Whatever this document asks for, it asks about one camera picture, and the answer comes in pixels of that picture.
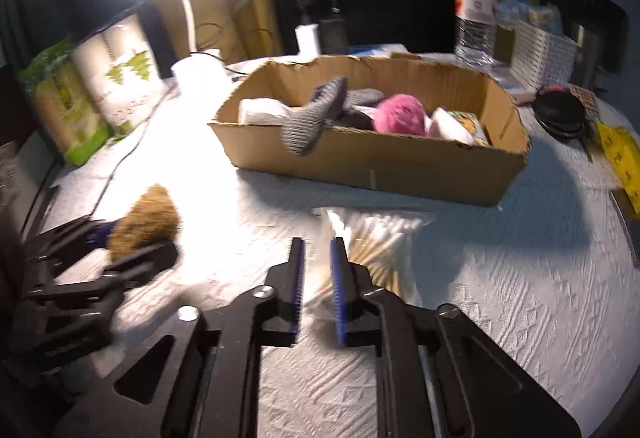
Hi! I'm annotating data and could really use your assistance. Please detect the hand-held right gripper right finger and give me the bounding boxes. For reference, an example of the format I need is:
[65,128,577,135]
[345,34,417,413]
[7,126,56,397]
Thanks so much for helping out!
[330,238,583,438]

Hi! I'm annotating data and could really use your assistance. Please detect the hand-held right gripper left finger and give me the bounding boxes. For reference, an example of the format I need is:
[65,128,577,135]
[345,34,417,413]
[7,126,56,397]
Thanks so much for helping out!
[55,238,307,438]

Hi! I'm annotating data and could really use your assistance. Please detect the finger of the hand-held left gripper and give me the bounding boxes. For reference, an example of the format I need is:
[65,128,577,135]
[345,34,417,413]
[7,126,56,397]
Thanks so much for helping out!
[30,217,117,264]
[95,242,180,286]

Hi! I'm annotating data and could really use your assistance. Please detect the brown fuzzy plush ball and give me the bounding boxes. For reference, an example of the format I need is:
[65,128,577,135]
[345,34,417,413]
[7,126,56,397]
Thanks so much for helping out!
[107,184,182,264]

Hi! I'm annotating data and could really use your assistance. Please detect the clear bag of cotton swabs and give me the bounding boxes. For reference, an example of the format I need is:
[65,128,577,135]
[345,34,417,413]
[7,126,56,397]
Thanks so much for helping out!
[312,207,436,314]

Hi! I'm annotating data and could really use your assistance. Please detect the cardboard box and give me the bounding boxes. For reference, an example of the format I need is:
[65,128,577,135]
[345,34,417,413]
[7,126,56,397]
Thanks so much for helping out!
[207,55,531,208]

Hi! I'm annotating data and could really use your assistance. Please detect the grey knit sock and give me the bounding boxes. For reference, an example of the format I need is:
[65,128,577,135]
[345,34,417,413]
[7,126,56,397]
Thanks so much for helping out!
[340,88,387,126]
[281,75,351,157]

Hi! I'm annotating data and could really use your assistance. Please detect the white towel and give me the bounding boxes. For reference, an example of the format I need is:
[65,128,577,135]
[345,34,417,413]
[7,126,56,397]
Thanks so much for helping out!
[238,98,293,125]

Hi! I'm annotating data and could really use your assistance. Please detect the pink pompom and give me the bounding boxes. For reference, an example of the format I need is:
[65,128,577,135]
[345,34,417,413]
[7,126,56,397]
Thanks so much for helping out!
[374,93,429,137]

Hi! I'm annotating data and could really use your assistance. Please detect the white fluffy cloth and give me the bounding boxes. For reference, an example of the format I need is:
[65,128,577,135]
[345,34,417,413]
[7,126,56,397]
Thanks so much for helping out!
[429,108,476,145]

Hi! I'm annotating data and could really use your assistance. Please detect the cartoon print tissue packet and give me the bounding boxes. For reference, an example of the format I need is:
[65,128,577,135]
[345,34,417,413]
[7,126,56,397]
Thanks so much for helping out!
[450,110,493,148]

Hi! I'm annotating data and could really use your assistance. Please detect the green packet of paper cups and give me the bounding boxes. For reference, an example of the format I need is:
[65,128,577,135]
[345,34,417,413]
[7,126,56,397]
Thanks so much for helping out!
[17,38,113,167]

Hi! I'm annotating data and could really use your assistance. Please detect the white packet of paper cups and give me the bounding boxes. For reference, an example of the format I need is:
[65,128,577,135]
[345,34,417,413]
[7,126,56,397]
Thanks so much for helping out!
[70,13,168,141]

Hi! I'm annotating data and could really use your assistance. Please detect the white charger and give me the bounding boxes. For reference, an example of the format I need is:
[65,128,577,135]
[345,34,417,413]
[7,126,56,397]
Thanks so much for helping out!
[295,24,321,56]

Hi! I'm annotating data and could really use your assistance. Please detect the blue white tissue box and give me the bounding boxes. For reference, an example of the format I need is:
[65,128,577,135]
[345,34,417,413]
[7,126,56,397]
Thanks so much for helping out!
[347,43,408,59]

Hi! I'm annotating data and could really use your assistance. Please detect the black power adapter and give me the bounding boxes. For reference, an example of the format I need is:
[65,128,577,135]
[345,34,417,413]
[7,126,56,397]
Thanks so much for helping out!
[318,18,349,54]

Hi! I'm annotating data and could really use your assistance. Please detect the white flat box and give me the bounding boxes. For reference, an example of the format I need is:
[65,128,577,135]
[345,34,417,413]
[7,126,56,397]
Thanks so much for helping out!
[492,68,538,105]

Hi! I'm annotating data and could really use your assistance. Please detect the black round pouch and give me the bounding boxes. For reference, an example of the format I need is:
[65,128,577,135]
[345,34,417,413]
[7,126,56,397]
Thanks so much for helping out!
[532,88,587,139]

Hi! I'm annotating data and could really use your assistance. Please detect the clear water bottle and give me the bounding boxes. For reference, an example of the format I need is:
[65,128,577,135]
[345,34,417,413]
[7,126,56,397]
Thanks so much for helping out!
[454,0,499,69]

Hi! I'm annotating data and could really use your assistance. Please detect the white woven basket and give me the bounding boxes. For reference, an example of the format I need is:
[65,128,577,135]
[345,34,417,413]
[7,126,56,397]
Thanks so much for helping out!
[510,18,581,89]

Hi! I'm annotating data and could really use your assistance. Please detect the blue white plastic packets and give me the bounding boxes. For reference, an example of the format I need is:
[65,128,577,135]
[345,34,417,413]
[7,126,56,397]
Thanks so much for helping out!
[497,0,565,36]

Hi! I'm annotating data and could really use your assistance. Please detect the black cabinet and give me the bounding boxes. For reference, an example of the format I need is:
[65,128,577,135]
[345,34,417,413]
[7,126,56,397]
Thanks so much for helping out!
[552,0,631,74]

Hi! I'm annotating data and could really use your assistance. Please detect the black lamp cable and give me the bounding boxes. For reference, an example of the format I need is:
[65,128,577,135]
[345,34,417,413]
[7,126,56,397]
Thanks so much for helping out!
[90,88,181,224]

